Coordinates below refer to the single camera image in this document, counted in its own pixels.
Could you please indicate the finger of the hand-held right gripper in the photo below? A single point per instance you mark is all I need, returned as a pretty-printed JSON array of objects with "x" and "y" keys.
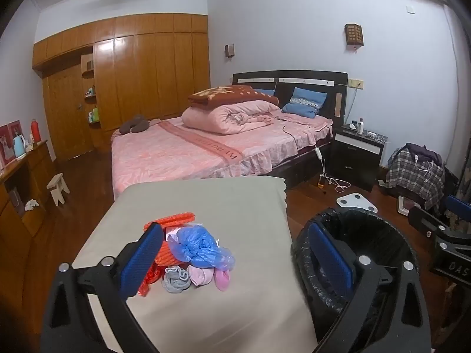
[
  {"x": 458, "y": 207},
  {"x": 425, "y": 220}
]

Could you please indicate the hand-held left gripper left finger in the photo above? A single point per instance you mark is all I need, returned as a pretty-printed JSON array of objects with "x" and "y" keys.
[{"x": 141, "y": 261}]

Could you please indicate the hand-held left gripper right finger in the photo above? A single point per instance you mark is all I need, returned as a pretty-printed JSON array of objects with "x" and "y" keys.
[{"x": 331, "y": 261}]

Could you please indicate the orange foam net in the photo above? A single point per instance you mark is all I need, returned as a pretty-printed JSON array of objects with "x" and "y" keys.
[{"x": 173, "y": 220}]

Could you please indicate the black lined trash bin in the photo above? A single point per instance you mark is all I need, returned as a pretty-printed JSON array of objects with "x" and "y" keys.
[{"x": 371, "y": 228}]

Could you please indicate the white framed picture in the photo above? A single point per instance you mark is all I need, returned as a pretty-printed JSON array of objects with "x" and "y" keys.
[{"x": 408, "y": 206}]

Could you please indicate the grey sock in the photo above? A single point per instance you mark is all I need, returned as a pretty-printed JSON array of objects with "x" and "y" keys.
[{"x": 176, "y": 279}]

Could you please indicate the plaid cloth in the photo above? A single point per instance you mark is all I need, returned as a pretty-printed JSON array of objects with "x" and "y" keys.
[{"x": 404, "y": 171}]

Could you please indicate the blue plastic bag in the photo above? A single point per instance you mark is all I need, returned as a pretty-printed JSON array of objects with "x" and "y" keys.
[{"x": 198, "y": 246}]

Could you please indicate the pink cloth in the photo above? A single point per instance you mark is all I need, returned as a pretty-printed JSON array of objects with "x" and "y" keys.
[{"x": 200, "y": 275}]

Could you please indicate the white bathroom scale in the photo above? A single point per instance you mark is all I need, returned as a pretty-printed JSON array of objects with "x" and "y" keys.
[{"x": 355, "y": 202}]

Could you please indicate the dark purple garment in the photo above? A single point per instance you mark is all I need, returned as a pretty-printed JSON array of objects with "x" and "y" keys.
[{"x": 425, "y": 150}]

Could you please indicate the pink plastic shoe cover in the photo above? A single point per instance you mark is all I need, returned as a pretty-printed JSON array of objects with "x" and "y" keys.
[{"x": 222, "y": 280}]

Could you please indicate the dark nightstand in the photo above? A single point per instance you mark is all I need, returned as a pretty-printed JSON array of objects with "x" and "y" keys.
[{"x": 353, "y": 161}]

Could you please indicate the beige cloth covered table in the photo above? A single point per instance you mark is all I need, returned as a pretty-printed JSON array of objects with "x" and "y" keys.
[{"x": 220, "y": 206}]

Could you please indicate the white power strip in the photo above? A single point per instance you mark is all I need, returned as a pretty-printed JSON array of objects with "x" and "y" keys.
[{"x": 375, "y": 136}]

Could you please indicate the bed with pink sheet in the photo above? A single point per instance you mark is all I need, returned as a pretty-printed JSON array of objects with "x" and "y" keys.
[{"x": 165, "y": 150}]

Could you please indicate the small wooden stool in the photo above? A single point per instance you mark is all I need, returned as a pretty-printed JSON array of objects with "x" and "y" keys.
[{"x": 57, "y": 185}]

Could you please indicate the white bottle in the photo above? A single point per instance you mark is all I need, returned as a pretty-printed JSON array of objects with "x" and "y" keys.
[{"x": 360, "y": 127}]

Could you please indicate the white crumpled cloth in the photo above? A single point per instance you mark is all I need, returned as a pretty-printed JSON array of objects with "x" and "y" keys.
[{"x": 31, "y": 205}]

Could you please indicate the brown plush slippers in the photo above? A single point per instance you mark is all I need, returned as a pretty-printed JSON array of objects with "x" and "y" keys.
[{"x": 132, "y": 125}]

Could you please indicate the wooden desk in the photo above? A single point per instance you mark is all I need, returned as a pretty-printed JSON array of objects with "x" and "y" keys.
[{"x": 36, "y": 161}]

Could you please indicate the plain blue pillow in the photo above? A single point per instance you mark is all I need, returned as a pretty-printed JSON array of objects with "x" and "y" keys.
[
  {"x": 264, "y": 93},
  {"x": 298, "y": 111}
]

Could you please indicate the blue pillow with patterned trim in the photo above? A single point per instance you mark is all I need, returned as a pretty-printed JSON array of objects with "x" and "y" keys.
[{"x": 309, "y": 97}]

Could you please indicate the light blue kettle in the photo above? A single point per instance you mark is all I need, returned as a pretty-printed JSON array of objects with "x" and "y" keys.
[{"x": 20, "y": 147}]

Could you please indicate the red thermos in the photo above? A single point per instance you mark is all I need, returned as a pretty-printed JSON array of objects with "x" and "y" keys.
[{"x": 35, "y": 132}]

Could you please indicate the folded pink quilt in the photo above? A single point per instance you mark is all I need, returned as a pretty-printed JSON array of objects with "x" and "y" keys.
[{"x": 228, "y": 117}]

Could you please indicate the red framed photo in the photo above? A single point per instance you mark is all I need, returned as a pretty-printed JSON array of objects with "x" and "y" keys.
[
  {"x": 6, "y": 149},
  {"x": 15, "y": 128}
]

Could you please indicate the wooden wardrobe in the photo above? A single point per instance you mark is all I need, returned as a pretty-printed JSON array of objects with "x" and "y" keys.
[{"x": 147, "y": 73}]

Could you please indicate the folded brown blanket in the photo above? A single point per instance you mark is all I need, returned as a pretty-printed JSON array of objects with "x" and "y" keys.
[{"x": 228, "y": 94}]

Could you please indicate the beige wall socket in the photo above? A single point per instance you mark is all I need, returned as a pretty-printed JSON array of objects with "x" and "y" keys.
[{"x": 356, "y": 83}]

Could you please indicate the large wooden wall lamp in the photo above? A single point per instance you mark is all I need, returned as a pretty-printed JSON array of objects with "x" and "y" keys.
[{"x": 354, "y": 35}]

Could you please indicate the small wooden wall lamp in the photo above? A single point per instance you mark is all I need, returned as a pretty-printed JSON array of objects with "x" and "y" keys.
[{"x": 230, "y": 50}]

